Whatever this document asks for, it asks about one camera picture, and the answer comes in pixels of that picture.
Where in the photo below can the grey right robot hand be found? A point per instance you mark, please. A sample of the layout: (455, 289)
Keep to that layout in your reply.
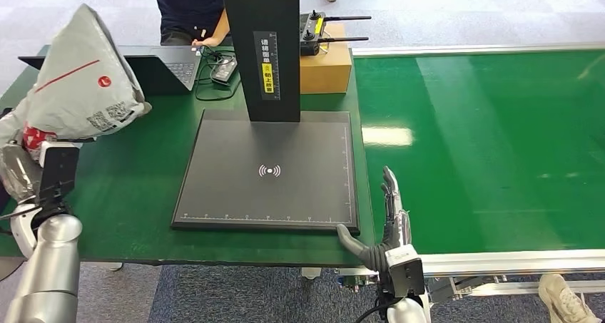
(399, 231)

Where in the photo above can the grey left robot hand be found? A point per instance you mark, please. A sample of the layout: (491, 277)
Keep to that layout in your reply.
(21, 174)

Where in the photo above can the person's left hand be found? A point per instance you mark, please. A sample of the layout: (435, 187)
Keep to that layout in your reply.
(207, 42)

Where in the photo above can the white red courier package bag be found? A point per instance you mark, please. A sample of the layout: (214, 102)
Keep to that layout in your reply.
(80, 89)

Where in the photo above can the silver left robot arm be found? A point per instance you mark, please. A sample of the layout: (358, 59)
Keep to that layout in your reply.
(47, 273)

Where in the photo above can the brown cardboard box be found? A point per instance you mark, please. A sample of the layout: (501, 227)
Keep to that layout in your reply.
(326, 70)

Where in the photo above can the black inbound scanner machine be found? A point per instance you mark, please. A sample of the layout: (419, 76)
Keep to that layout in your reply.
(269, 188)

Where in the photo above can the green conveyor belt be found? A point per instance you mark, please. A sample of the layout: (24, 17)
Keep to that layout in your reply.
(520, 146)

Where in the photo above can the black power adapter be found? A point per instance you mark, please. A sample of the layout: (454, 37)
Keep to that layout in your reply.
(224, 70)

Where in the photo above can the black laptop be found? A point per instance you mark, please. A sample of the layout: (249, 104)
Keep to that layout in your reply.
(175, 70)

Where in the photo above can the black remote controller with antennas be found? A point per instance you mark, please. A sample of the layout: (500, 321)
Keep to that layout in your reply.
(309, 35)

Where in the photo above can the green table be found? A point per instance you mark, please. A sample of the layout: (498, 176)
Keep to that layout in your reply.
(127, 193)

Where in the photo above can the white sneaker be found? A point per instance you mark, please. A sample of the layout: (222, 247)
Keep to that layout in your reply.
(567, 304)

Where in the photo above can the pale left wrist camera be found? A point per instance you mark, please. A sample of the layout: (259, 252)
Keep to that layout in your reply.
(61, 174)

